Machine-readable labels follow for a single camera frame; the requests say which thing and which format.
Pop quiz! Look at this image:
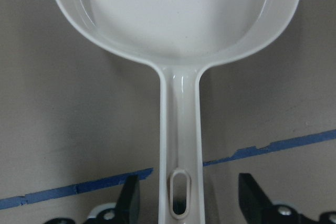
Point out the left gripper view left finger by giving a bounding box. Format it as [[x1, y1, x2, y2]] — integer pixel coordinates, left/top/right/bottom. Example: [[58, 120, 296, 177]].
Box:
[[116, 175, 140, 223]]

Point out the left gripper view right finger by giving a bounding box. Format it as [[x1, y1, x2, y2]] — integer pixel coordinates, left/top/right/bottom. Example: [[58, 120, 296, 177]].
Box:
[[238, 173, 276, 223]]

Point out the beige plastic dustpan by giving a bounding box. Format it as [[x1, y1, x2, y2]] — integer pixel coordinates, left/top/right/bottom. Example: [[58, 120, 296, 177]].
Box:
[[56, 0, 299, 223]]

